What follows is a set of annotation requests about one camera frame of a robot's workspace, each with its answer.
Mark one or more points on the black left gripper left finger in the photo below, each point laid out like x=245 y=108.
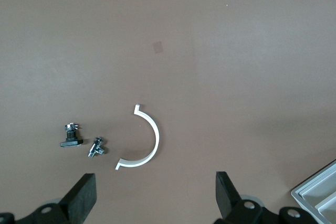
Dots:
x=78 y=200

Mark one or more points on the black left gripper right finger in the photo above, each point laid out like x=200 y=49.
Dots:
x=225 y=197

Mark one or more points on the chrome valve fitting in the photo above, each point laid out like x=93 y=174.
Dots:
x=94 y=150

